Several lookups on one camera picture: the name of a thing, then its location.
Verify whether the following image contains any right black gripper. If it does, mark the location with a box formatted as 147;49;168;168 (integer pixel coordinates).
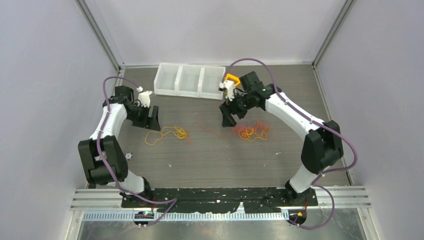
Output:
219;89;253;128

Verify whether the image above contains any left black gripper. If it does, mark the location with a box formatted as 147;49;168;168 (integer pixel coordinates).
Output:
126;103;160;131

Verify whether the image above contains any orange red cable pile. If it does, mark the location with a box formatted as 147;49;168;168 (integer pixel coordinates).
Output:
195;119;271;143

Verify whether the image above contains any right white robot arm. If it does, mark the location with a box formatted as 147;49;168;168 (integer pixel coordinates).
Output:
218;71;344;205

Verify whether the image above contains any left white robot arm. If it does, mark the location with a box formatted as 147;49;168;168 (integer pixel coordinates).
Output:
77;85;161;207

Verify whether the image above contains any small round token left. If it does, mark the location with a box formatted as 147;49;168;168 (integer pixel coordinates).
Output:
124;152;134;161

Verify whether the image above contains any white three-compartment bin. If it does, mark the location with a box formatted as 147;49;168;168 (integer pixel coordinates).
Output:
153;62;226;100

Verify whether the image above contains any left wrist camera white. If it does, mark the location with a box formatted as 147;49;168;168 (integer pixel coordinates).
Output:
136;86;154;108

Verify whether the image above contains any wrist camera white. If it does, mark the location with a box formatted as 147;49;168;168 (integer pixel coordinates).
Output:
218;80;236;102
136;86;154;108

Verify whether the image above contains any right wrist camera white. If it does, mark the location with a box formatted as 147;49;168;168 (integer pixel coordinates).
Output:
218;80;236;102

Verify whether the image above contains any yellow triangular plastic frame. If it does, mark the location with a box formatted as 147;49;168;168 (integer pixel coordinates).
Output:
225;73;241;87

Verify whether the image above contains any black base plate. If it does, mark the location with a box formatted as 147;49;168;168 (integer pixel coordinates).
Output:
120;187;319;215

